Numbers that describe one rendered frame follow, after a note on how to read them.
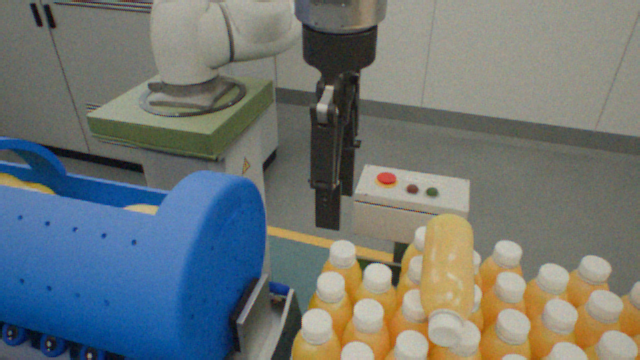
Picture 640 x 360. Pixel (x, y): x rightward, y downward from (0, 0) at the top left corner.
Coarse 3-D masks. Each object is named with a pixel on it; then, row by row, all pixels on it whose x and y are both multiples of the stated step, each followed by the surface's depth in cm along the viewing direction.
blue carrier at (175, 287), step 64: (0, 192) 61; (64, 192) 88; (128, 192) 84; (192, 192) 59; (256, 192) 71; (0, 256) 59; (64, 256) 57; (128, 256) 55; (192, 256) 54; (256, 256) 76; (0, 320) 66; (64, 320) 59; (128, 320) 55; (192, 320) 57
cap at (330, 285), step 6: (324, 276) 66; (330, 276) 66; (336, 276) 66; (318, 282) 65; (324, 282) 65; (330, 282) 65; (336, 282) 65; (342, 282) 65; (318, 288) 65; (324, 288) 64; (330, 288) 64; (336, 288) 64; (342, 288) 64; (324, 294) 64; (330, 294) 64; (336, 294) 64
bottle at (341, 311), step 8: (312, 296) 67; (320, 296) 65; (344, 296) 66; (312, 304) 66; (320, 304) 65; (328, 304) 65; (336, 304) 65; (344, 304) 66; (328, 312) 65; (336, 312) 65; (344, 312) 65; (352, 312) 68; (336, 320) 65; (344, 320) 66; (336, 328) 66
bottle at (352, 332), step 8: (352, 320) 63; (344, 328) 64; (352, 328) 62; (360, 328) 61; (376, 328) 61; (384, 328) 62; (344, 336) 63; (352, 336) 61; (360, 336) 61; (368, 336) 61; (376, 336) 61; (384, 336) 61; (344, 344) 63; (368, 344) 60; (376, 344) 61; (384, 344) 61; (376, 352) 61; (384, 352) 62
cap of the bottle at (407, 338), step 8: (400, 336) 57; (408, 336) 57; (416, 336) 57; (400, 344) 56; (408, 344) 56; (416, 344) 56; (424, 344) 56; (400, 352) 56; (408, 352) 55; (416, 352) 55; (424, 352) 55
